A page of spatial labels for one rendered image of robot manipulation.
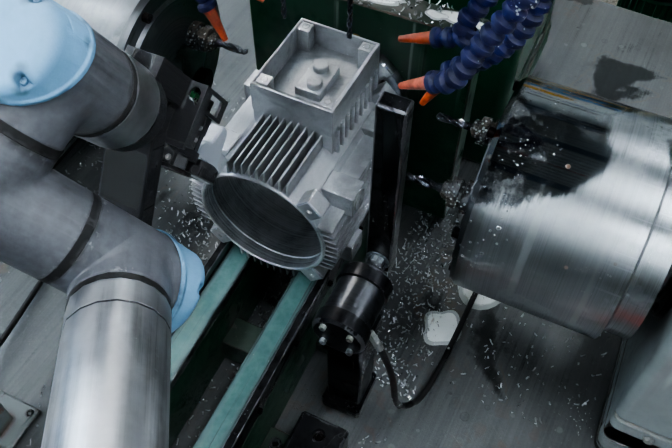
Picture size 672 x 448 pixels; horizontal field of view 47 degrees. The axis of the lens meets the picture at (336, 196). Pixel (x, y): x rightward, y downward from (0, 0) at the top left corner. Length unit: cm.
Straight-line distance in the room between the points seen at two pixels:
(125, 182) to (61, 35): 21
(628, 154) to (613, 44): 71
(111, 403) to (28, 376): 60
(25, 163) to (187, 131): 19
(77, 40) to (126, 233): 15
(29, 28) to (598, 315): 58
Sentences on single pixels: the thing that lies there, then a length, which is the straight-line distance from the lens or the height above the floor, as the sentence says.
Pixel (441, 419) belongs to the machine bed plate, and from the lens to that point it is 100.
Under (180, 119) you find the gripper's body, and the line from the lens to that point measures 71.
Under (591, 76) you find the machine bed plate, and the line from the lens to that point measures 142.
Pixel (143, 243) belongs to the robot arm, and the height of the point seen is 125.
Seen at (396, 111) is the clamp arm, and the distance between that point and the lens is 66.
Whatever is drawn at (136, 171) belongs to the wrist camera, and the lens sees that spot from 69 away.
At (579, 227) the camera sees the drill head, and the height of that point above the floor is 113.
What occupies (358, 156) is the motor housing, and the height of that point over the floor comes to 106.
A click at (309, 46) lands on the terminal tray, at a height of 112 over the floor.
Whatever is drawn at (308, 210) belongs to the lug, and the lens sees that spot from 81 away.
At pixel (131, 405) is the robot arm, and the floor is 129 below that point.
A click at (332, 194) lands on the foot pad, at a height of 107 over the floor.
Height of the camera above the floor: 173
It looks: 52 degrees down
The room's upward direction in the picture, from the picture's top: straight up
